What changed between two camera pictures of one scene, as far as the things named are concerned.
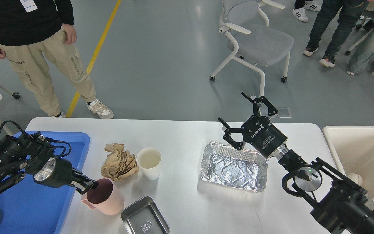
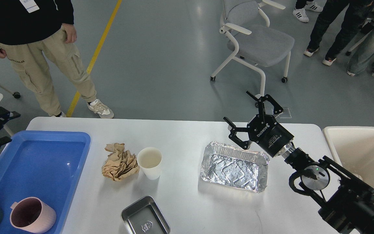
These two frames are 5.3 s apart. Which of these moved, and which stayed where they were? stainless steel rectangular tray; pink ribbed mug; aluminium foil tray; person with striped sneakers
Moved: pink ribbed mug
Stayed: person with striped sneakers; stainless steel rectangular tray; aluminium foil tray
